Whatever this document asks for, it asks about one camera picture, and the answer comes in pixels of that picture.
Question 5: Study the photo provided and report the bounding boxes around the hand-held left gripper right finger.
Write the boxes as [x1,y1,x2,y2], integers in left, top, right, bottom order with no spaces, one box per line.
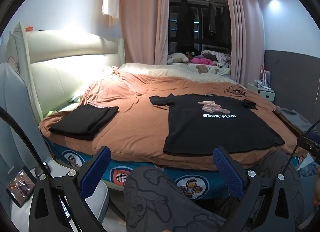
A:
[213,146,300,232]

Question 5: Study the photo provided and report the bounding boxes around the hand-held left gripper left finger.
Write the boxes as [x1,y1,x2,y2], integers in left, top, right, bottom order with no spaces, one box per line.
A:
[29,146,112,232]

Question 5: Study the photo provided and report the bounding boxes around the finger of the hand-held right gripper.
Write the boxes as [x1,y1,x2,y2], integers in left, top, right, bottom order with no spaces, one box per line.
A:
[296,132,320,162]

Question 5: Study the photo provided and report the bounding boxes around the black bear print t-shirt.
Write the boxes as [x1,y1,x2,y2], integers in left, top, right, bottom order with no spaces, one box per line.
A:
[149,94,285,157]

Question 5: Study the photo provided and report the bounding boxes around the folded black clothes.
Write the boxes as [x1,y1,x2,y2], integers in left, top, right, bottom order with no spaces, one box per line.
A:
[48,105,119,141]

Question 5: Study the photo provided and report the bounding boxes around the pile of clothes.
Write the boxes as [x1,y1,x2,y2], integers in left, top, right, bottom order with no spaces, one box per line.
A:
[201,50,232,68]

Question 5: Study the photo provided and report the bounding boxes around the dark hanging clothes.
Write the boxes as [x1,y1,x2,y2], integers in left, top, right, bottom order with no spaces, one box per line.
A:
[208,4,231,45]

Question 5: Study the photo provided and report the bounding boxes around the person's right hand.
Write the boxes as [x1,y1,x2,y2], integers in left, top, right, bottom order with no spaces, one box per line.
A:
[312,165,320,205]

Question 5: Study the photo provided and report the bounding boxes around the grey cloth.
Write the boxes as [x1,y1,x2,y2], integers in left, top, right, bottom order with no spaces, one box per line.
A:
[275,107,314,134]

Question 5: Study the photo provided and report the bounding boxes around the brown blanket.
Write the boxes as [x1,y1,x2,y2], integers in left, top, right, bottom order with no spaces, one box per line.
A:
[39,66,310,171]

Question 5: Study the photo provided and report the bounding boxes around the white nightstand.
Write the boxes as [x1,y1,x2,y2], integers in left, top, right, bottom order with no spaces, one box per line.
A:
[247,79,276,102]

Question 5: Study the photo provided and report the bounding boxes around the person's left leg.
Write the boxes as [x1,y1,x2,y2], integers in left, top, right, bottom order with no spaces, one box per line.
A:
[124,166,227,232]

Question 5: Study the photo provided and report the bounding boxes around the small screen device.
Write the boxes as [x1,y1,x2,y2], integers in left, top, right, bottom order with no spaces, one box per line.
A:
[6,166,36,208]

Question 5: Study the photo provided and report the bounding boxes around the striped gift bag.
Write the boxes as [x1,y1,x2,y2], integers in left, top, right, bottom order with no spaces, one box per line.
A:
[259,65,271,88]

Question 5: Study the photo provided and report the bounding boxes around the cream padded headboard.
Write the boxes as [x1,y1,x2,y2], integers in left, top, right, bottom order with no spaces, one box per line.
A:
[26,30,125,119]

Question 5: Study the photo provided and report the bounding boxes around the pink cloth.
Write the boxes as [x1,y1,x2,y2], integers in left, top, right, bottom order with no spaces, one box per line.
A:
[191,57,213,65]

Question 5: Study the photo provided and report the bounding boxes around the cream bed sheet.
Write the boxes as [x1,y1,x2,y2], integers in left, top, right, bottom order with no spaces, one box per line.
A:
[102,62,238,85]

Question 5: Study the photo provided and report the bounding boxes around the pink curtain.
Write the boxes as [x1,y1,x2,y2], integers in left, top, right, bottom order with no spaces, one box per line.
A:
[226,0,266,87]
[121,0,169,65]

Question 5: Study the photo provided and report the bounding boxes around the beige plush toy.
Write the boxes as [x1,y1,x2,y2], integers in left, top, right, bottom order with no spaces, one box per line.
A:
[167,52,189,65]

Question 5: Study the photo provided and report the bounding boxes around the white leaning board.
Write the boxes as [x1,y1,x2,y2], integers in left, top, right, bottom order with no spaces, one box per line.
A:
[6,23,43,124]

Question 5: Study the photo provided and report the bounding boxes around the dark hanging coat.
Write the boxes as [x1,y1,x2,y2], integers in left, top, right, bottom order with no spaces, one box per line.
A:
[176,0,196,53]

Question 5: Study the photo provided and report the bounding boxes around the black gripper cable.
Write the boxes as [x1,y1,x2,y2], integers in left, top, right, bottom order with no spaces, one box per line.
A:
[0,106,88,232]
[282,120,320,173]

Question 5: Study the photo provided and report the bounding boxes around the thin black looped cable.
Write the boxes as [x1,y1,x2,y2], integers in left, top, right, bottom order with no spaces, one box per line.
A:
[224,86,247,96]

